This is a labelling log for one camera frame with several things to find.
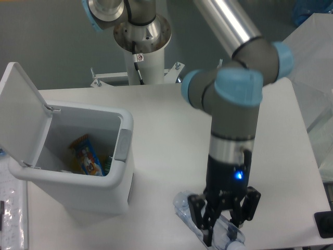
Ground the translucent plastic storage box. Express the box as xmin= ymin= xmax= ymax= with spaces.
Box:
xmin=284 ymin=14 xmax=332 ymax=169

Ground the white plastic trash can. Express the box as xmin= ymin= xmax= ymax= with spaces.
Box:
xmin=1 ymin=62 xmax=134 ymax=215

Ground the black device at edge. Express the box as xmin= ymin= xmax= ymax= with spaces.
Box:
xmin=314 ymin=211 xmax=332 ymax=239

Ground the clear plastic water bottle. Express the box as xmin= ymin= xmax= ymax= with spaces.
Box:
xmin=173 ymin=191 xmax=247 ymax=250

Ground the green wrapper in bin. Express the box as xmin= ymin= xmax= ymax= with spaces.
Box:
xmin=104 ymin=156 xmax=113 ymax=175

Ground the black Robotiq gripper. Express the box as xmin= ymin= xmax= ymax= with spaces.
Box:
xmin=187 ymin=150 xmax=261 ymax=247

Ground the orange blue snack wrapper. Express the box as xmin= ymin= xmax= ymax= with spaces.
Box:
xmin=69 ymin=134 xmax=105 ymax=177

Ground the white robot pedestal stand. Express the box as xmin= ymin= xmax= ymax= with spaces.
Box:
xmin=91 ymin=46 xmax=185 ymax=88

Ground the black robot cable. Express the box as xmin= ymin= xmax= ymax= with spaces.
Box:
xmin=131 ymin=41 xmax=145 ymax=85

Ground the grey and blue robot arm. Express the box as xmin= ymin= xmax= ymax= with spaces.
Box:
xmin=82 ymin=1 xmax=293 ymax=249

